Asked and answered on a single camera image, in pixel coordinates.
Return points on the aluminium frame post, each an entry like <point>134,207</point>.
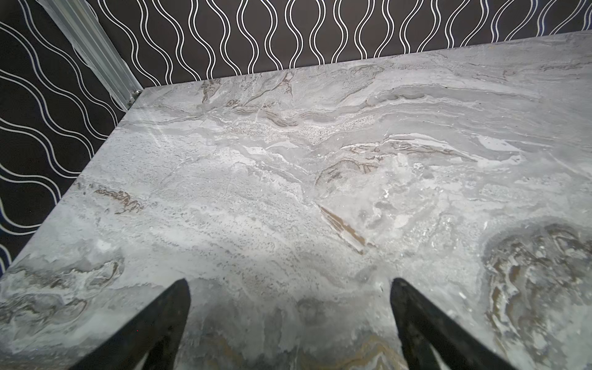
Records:
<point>78,23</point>

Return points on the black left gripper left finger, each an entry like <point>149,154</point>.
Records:
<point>152,337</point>

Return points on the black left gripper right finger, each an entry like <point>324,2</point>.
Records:
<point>426,331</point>

